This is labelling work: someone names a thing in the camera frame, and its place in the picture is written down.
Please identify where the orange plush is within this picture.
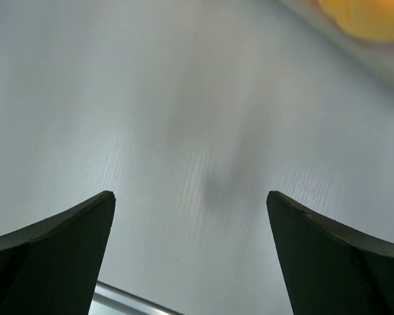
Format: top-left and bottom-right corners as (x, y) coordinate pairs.
(318, 0), (394, 44)

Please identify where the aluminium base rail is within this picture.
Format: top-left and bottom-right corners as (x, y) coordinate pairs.
(89, 282), (179, 315)

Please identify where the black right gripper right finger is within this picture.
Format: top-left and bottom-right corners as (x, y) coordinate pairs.
(267, 191), (394, 314)

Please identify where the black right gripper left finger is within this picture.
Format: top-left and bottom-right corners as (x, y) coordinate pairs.
(0, 191), (116, 314)

